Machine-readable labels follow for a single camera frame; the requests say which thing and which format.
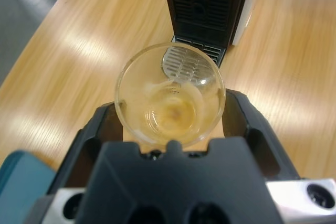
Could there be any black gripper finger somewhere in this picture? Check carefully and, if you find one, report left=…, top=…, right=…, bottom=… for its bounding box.
left=222, top=89, right=301, bottom=182
left=48, top=102, right=124, bottom=196

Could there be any clear glass cup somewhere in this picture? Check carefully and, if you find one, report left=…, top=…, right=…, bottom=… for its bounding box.
left=114, top=42, right=226, bottom=150

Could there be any white capsule coffee machine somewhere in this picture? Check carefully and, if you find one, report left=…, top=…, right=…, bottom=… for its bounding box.
left=154, top=0, right=261, bottom=49

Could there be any teal plastic tray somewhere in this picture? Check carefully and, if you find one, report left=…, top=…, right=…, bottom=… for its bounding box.
left=0, top=150, right=57, bottom=224

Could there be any metal grille drip tray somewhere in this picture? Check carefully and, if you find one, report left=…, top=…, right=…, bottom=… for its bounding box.
left=160, top=35, right=227, bottom=83

